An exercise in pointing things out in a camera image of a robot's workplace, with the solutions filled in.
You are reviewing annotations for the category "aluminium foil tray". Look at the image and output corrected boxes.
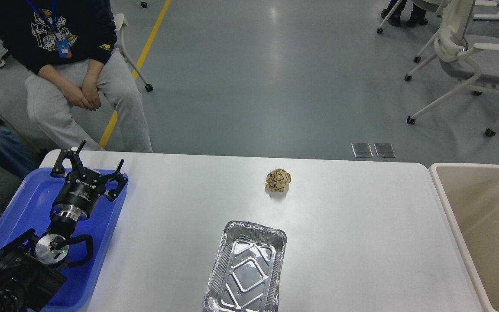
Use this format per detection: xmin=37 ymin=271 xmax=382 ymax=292
xmin=203 ymin=221 xmax=288 ymax=312

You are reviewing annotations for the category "crumpled brown paper ball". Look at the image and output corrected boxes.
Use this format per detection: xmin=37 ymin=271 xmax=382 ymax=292
xmin=266 ymin=168 xmax=292 ymax=193

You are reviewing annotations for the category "seated person dark hoodie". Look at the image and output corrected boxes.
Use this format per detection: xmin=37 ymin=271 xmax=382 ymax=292
xmin=0 ymin=0 xmax=153 ymax=153

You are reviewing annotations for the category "person in blue jeans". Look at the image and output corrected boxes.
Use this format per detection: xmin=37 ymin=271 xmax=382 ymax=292
xmin=0 ymin=127 xmax=38 ymax=217

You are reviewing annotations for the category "left metal floor plate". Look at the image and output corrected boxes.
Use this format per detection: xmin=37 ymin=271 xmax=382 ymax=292
xmin=351 ymin=143 xmax=373 ymax=158

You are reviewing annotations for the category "blue plastic tray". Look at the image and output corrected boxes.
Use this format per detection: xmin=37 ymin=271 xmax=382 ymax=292
xmin=0 ymin=168 xmax=127 ymax=312

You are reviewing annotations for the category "white chair behind person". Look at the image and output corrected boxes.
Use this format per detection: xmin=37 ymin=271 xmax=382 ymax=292
xmin=113 ymin=12 xmax=154 ymax=93

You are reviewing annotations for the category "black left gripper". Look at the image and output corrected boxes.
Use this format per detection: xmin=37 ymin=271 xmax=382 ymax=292
xmin=50 ymin=140 xmax=129 ymax=221

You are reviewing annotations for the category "metal floor plate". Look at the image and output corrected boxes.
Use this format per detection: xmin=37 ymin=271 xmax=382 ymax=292
xmin=374 ymin=143 xmax=396 ymax=158
xmin=351 ymin=143 xmax=373 ymax=158

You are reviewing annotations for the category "white office chair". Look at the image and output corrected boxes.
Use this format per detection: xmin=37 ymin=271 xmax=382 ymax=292
xmin=405 ymin=0 xmax=499 ymax=137

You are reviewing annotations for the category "beige plastic bin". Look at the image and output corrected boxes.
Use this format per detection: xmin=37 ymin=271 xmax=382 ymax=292
xmin=428 ymin=162 xmax=499 ymax=312

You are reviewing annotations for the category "person in dark trousers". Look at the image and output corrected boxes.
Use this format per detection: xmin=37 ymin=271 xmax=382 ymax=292
xmin=380 ymin=0 xmax=428 ymax=28

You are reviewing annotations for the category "right metal floor plate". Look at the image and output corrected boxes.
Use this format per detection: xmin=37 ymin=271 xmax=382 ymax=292
xmin=374 ymin=143 xmax=396 ymax=158

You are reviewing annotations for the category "white chair legs far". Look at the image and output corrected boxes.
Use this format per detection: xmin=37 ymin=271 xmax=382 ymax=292
xmin=376 ymin=0 xmax=448 ymax=34

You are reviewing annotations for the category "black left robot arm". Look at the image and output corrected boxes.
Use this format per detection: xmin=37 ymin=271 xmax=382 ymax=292
xmin=0 ymin=147 xmax=128 ymax=312

